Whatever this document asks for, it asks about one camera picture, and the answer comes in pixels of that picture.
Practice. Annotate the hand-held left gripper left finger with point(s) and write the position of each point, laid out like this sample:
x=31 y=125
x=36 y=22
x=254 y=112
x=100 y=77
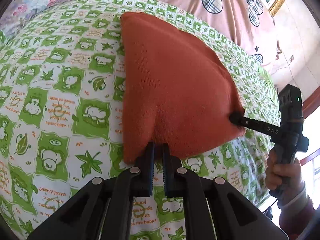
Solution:
x=149 y=170

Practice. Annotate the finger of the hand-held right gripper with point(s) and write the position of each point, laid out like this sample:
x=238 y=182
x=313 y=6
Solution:
x=260 y=128

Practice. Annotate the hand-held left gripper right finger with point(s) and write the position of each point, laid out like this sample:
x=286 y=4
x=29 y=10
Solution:
x=168 y=172

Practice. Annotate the orange knit sweater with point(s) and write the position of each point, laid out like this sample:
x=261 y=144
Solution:
x=175 y=87

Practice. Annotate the person's right hand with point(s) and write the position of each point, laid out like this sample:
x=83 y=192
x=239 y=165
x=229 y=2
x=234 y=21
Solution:
x=288 y=172

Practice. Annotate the pink heart print quilt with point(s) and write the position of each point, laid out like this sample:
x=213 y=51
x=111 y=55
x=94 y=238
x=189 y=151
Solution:
x=225 y=22

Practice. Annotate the green frog print blanket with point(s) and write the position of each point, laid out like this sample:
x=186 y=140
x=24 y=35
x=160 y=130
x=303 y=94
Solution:
x=62 y=100

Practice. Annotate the floral pillow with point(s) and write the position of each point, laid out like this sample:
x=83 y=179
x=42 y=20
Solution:
x=32 y=2

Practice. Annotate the white wall socket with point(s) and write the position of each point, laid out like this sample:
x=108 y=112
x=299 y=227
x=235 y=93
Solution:
x=292 y=58

